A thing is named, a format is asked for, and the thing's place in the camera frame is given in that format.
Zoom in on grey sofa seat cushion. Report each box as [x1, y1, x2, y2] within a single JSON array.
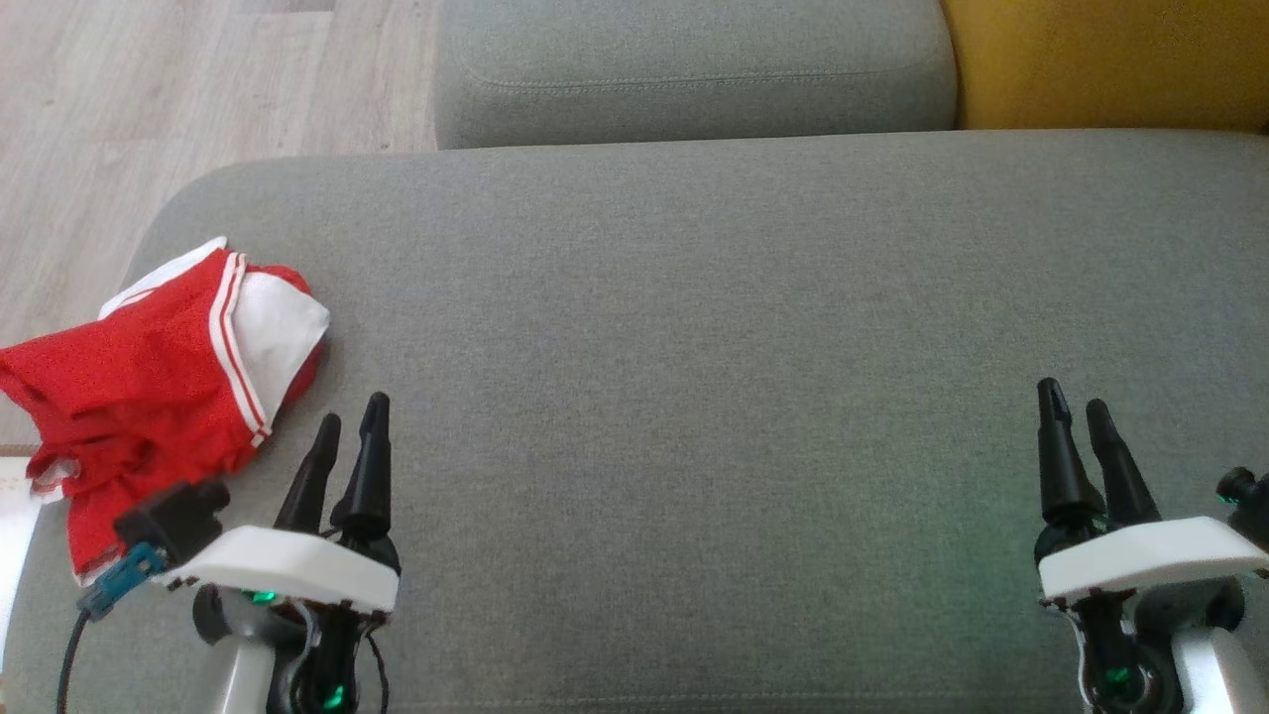
[[0, 129, 1269, 714]]

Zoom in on red shorts white waistband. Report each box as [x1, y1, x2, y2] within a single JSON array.
[[25, 236, 261, 588]]

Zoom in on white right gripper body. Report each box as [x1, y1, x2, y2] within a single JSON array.
[[1034, 514, 1269, 714]]

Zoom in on black cable teal plug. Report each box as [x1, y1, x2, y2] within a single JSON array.
[[57, 542, 172, 714]]

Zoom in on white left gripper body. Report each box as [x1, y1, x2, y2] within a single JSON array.
[[154, 524, 403, 714]]

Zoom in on red jersey shirt white sleeves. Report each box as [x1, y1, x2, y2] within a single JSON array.
[[0, 253, 332, 477]]

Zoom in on grey sofa back cushion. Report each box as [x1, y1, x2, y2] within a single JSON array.
[[434, 0, 959, 151]]

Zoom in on yellow sofa cushion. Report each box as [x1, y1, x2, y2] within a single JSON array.
[[940, 0, 1269, 133]]

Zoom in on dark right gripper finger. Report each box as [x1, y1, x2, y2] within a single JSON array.
[[1086, 399, 1162, 528], [1036, 377, 1106, 529]]

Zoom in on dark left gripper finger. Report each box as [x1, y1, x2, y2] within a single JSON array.
[[330, 392, 394, 544], [273, 414, 343, 536]]

